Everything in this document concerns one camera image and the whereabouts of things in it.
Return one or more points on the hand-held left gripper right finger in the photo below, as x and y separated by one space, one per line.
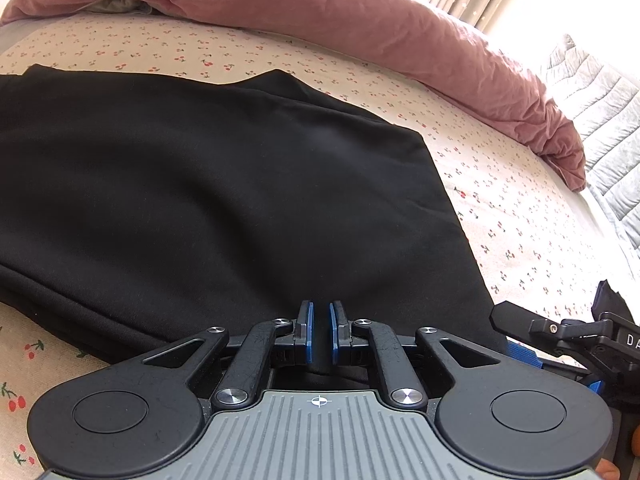
333 335

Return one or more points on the grey quilted blanket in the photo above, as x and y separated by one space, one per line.
600 120

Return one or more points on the pink duvet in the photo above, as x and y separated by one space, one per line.
350 35

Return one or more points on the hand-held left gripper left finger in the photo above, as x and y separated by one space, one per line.
309 335

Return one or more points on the grey cloth under duvet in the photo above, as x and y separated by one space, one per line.
117 6

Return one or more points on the black pants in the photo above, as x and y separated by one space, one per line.
200 200

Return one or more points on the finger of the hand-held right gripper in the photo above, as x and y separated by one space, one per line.
520 322
525 355

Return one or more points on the person's right hand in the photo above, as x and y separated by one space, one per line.
610 470

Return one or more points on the grey mattress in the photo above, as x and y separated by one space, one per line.
12 35

